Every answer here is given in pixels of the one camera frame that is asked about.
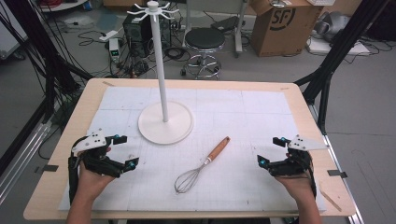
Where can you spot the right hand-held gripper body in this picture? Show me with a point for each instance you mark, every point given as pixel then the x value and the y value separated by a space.
pixel 303 144

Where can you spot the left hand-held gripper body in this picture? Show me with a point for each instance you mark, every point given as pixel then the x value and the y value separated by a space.
pixel 93 140

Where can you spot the white hook rack stand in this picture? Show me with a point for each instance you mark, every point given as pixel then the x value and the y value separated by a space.
pixel 165 124

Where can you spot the person's right hand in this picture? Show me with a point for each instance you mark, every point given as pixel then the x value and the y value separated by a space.
pixel 297 186

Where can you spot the person's left hand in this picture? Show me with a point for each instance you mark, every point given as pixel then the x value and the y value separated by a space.
pixel 91 183

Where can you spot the black tape strip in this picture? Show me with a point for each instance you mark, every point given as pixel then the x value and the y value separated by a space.
pixel 336 174
pixel 49 168

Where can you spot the white grid paper mat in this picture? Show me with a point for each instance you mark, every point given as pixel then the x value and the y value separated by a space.
pixel 236 124

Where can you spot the thin wooden stick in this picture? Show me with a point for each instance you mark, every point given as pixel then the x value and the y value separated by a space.
pixel 331 200

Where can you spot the small device with green display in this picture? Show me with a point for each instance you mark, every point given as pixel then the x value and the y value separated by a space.
pixel 114 49

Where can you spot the flat white board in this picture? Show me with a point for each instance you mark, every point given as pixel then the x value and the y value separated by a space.
pixel 336 47

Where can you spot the white power strip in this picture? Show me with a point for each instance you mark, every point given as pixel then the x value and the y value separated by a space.
pixel 108 35

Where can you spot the black computer tower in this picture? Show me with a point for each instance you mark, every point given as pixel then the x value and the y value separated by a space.
pixel 137 34

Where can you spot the cardboard box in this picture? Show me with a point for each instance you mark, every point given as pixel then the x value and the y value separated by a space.
pixel 280 31

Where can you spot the grey bag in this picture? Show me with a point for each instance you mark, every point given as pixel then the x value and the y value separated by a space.
pixel 331 26

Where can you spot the black round stool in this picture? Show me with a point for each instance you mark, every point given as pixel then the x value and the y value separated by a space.
pixel 204 39

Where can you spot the aluminium rail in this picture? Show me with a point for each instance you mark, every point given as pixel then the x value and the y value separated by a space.
pixel 21 161
pixel 342 186

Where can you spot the black metal frame stand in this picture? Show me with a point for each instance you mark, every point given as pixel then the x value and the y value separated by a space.
pixel 339 56
pixel 46 62

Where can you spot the grey metal post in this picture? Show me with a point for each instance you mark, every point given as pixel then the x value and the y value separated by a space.
pixel 239 28

